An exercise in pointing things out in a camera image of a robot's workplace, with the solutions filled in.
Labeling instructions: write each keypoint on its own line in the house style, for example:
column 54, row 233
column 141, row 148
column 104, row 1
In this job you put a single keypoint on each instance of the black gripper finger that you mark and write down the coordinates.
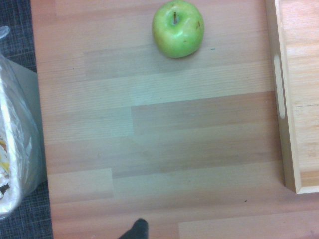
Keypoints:
column 136, row 230

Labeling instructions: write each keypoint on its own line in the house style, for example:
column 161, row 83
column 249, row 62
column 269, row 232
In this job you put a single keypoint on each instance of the green apple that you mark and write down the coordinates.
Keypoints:
column 177, row 32

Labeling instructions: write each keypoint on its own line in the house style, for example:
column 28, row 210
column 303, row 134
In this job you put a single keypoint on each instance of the trash bin with plastic liner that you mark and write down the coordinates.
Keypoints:
column 17, row 139

